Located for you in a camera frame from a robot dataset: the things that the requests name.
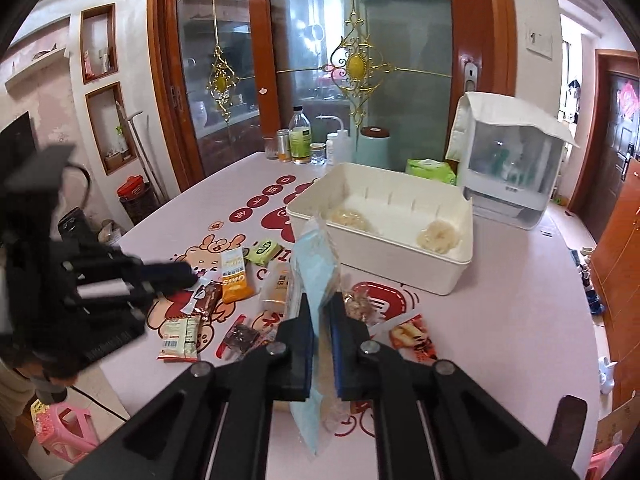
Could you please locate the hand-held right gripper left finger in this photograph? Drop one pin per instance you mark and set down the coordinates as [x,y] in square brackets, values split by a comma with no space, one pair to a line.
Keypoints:
[303,355]

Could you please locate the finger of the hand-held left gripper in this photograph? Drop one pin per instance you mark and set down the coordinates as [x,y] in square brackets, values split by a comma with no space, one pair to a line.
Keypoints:
[167,274]
[125,296]

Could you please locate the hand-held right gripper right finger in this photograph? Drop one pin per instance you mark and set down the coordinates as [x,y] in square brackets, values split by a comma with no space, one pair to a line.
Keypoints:
[337,355]

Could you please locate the red clear snack bag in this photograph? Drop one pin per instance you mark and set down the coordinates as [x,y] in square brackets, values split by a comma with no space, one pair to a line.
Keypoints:
[410,335]

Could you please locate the light blue snack packet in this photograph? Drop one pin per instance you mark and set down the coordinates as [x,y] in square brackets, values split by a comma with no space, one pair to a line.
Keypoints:
[312,270]

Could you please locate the white plastic storage box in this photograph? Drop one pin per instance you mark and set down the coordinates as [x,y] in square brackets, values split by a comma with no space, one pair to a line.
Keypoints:
[400,255]

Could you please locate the brown snack bar packet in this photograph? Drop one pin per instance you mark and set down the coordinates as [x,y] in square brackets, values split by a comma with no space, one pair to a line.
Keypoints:
[206,300]

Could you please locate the clear nut snack packet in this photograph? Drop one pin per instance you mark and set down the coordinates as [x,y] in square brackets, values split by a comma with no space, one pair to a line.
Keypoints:
[362,307]

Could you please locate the dark clear snack packet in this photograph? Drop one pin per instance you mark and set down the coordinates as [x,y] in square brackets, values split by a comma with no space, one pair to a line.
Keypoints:
[242,336]

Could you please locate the white green snack packet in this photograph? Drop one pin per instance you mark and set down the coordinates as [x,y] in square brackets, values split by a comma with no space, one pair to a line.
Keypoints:
[180,337]

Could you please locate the orange snack packet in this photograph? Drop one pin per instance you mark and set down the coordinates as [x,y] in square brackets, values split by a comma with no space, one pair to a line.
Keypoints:
[234,277]

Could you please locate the red waste bin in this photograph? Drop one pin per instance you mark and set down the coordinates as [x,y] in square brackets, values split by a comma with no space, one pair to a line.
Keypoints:
[134,200]

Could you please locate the black television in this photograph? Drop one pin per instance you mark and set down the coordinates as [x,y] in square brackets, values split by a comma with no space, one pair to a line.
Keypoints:
[17,147]

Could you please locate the round pale pastry packet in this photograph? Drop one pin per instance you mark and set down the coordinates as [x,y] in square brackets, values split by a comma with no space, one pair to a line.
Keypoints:
[352,219]
[439,236]

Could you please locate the pink plastic stool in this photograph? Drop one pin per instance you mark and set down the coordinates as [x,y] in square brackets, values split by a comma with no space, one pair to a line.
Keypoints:
[65,430]

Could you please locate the small glass jar metal lid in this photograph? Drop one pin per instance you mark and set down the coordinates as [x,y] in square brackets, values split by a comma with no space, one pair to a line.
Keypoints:
[283,145]

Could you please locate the clear bottle green label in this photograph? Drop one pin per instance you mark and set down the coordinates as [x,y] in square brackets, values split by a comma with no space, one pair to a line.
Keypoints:
[300,142]

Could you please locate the small clear jar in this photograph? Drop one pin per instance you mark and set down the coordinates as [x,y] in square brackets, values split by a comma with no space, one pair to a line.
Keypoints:
[318,155]

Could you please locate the white squeeze bottle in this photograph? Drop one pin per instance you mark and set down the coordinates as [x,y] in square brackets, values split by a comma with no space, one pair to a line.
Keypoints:
[342,150]

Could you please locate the green wet wipes packet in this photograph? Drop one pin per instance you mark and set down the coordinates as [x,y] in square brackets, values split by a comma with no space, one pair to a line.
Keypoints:
[432,172]

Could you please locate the teal canister brown lid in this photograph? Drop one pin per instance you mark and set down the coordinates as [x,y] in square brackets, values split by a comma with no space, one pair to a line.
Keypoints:
[376,152]

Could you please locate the white cabinet with cloth cover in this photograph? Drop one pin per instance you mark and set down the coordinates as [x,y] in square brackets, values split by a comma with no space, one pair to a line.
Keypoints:
[505,170]

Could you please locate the wooden cabinet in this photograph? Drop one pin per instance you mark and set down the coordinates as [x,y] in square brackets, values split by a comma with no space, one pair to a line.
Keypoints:
[620,290]

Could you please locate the cardboard box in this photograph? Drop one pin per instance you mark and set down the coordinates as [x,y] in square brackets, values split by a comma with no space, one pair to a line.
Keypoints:
[622,425]

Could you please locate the wooden glass sliding door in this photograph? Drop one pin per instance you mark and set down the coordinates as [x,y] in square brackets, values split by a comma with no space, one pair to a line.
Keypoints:
[400,60]

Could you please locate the brown wooden door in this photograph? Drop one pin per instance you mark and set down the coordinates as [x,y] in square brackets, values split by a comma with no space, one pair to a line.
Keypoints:
[617,140]

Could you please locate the tall wall niche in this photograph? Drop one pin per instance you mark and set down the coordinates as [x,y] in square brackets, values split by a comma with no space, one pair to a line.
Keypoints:
[110,127]

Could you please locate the small wall niche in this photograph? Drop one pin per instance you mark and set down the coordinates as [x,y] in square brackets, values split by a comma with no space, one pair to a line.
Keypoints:
[98,42]

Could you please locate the white wall switch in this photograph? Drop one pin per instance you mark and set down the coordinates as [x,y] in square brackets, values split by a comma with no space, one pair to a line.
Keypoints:
[539,42]

